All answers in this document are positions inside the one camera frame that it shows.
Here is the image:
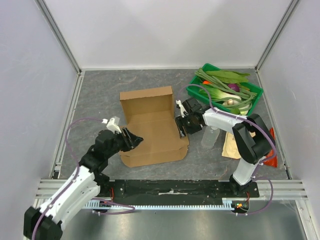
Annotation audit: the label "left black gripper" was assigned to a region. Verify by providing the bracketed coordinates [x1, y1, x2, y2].
[105, 126, 144, 158]

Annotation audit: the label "brown cardboard box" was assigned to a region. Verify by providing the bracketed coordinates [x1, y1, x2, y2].
[119, 86, 189, 168]

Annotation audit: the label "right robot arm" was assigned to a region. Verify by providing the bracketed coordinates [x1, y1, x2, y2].
[175, 97, 275, 197]

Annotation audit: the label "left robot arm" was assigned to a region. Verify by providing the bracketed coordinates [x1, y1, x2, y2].
[23, 127, 144, 240]

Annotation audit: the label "clear plastic water bottle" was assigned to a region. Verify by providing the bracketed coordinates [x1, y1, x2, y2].
[201, 126, 220, 149]

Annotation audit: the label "beige paper bag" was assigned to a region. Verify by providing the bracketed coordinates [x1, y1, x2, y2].
[221, 132, 241, 160]

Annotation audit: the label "white mushroom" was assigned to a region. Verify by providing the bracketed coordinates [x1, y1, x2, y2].
[222, 99, 240, 106]

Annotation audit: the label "red onion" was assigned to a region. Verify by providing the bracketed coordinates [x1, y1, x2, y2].
[228, 83, 240, 92]

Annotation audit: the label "green long beans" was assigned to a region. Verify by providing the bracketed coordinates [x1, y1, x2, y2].
[195, 68, 257, 105]

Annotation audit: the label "green leafy vegetables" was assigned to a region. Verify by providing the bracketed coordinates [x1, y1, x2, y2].
[205, 70, 250, 84]

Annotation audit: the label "red chip bag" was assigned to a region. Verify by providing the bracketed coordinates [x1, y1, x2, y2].
[263, 127, 278, 168]

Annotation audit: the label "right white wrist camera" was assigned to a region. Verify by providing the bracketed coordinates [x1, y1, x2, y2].
[175, 100, 188, 118]

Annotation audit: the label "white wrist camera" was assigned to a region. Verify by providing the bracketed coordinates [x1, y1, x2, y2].
[175, 100, 188, 118]
[101, 116, 121, 134]

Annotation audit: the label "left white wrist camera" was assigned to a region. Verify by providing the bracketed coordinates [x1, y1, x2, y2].
[101, 116, 121, 134]

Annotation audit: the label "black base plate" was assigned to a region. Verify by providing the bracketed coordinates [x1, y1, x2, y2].
[97, 179, 260, 205]

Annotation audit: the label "white slotted cable duct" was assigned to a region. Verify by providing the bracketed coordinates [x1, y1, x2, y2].
[82, 199, 235, 211]

